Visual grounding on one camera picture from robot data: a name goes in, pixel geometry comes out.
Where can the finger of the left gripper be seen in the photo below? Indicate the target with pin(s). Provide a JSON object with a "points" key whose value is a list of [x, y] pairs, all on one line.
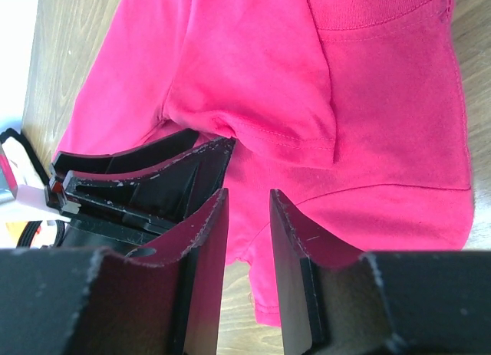
{"points": [[153, 199], [128, 161]]}

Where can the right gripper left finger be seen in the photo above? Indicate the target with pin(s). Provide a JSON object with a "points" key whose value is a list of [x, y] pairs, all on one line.
{"points": [[96, 301]]}

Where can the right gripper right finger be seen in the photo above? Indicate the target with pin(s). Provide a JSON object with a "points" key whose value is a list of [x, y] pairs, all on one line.
{"points": [[335, 299]]}

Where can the pink t shirt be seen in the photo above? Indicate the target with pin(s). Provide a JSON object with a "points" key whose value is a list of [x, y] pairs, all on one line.
{"points": [[353, 108]]}

